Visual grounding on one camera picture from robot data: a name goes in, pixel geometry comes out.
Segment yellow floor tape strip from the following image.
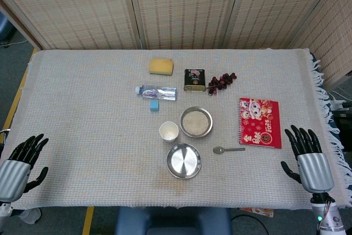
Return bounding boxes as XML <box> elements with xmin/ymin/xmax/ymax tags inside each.
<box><xmin>81</xmin><ymin>206</ymin><xmax>95</xmax><ymax>235</ymax></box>

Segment empty metal plate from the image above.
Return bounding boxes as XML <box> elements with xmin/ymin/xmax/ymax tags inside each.
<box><xmin>166</xmin><ymin>143</ymin><xmax>202</xmax><ymax>180</ymax></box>

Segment black box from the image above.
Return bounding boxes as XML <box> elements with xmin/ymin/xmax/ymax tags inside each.
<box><xmin>331</xmin><ymin>108</ymin><xmax>352</xmax><ymax>139</ymax></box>

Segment purple grape bunch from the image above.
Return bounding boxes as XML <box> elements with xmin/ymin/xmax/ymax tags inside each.
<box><xmin>206</xmin><ymin>72</ymin><xmax>238</xmax><ymax>97</ymax></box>

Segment clear plastic water bottle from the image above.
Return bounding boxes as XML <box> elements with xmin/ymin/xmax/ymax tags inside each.
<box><xmin>134</xmin><ymin>84</ymin><xmax>178</xmax><ymax>101</ymax></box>

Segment white plastic floor object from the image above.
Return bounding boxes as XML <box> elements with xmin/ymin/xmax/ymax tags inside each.
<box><xmin>15</xmin><ymin>207</ymin><xmax>42</xmax><ymax>225</ymax></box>

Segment bamboo folding screen panel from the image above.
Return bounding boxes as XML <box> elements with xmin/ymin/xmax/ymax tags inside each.
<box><xmin>0</xmin><ymin>0</ymin><xmax>140</xmax><ymax>51</ymax></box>
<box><xmin>128</xmin><ymin>0</ymin><xmax>244</xmax><ymax>51</ymax></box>
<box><xmin>288</xmin><ymin>0</ymin><xmax>352</xmax><ymax>90</ymax></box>
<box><xmin>224</xmin><ymin>0</ymin><xmax>347</xmax><ymax>51</ymax></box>

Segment orange printed package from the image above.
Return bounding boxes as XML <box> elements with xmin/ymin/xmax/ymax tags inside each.
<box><xmin>238</xmin><ymin>207</ymin><xmax>276</xmax><ymax>218</ymax></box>

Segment metal bowl holding rice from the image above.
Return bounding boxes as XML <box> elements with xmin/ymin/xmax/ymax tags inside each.
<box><xmin>179</xmin><ymin>106</ymin><xmax>214</xmax><ymax>139</ymax></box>

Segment white power strip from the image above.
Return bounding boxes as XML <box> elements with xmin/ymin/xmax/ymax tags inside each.
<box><xmin>328</xmin><ymin>99</ymin><xmax>349</xmax><ymax>111</ymax></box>

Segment yellow sponge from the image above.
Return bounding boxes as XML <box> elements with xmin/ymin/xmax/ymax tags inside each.
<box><xmin>148</xmin><ymin>58</ymin><xmax>175</xmax><ymax>76</ymax></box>

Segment blue cube block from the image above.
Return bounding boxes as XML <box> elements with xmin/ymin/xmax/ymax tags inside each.
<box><xmin>148</xmin><ymin>100</ymin><xmax>161</xmax><ymax>113</ymax></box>

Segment black luncheon meat can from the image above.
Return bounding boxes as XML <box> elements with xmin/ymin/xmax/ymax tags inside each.
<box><xmin>183</xmin><ymin>68</ymin><xmax>207</xmax><ymax>92</ymax></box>

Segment chrome metal tube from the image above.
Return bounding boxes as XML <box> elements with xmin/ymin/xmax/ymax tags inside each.
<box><xmin>0</xmin><ymin>129</ymin><xmax>12</xmax><ymax>145</ymax></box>

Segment red 2025 spiral calendar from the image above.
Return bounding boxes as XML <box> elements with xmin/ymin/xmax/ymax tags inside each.
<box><xmin>237</xmin><ymin>97</ymin><xmax>283</xmax><ymax>150</ymax></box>

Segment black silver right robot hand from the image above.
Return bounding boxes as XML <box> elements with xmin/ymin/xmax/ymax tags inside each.
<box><xmin>280</xmin><ymin>124</ymin><xmax>336</xmax><ymax>194</ymax></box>

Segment blue office chair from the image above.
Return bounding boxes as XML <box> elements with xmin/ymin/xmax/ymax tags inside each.
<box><xmin>0</xmin><ymin>16</ymin><xmax>16</xmax><ymax>43</ymax></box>

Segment white woven fringed tablecloth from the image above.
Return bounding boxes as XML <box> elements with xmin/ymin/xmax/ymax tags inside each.
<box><xmin>4</xmin><ymin>48</ymin><xmax>352</xmax><ymax>211</ymax></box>

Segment white paper cup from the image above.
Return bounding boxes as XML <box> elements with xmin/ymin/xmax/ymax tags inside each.
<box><xmin>158</xmin><ymin>121</ymin><xmax>180</xmax><ymax>144</ymax></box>

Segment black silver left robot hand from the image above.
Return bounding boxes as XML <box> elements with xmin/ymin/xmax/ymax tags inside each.
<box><xmin>0</xmin><ymin>133</ymin><xmax>50</xmax><ymax>203</ymax></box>

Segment metal spoon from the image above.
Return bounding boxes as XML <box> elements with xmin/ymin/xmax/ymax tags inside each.
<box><xmin>212</xmin><ymin>146</ymin><xmax>246</xmax><ymax>155</ymax></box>

